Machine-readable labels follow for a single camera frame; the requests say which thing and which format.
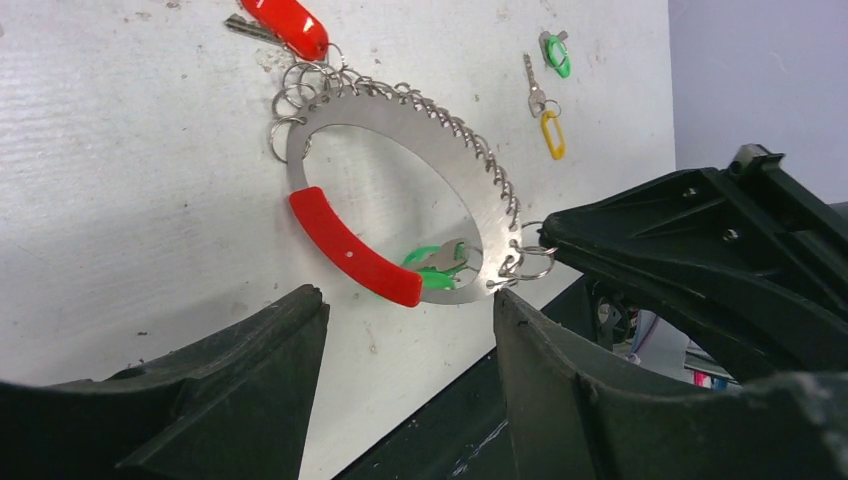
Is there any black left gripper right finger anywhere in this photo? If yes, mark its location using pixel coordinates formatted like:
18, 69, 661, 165
493, 290, 847, 479

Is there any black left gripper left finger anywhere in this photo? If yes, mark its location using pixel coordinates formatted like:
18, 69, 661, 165
1, 285, 330, 479

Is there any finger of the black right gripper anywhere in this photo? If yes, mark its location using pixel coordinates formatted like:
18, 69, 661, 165
540, 144, 847, 382

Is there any key with green tag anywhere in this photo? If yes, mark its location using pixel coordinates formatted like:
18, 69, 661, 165
539, 30, 572, 79
400, 238, 482, 290

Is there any key with yellow tag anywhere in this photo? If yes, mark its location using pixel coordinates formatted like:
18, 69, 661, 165
522, 53, 566, 160

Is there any metal keyring with red grip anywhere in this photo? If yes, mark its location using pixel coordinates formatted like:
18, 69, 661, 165
268, 42, 558, 309

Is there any key with red tag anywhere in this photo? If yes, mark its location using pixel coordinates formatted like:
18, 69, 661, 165
224, 0, 330, 61

